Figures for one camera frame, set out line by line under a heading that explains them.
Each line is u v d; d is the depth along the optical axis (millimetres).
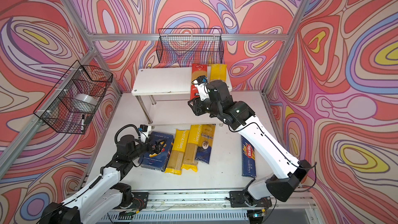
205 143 904
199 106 574
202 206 725
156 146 732
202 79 557
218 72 826
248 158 842
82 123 719
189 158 847
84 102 701
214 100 493
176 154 863
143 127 706
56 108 668
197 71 792
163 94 733
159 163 794
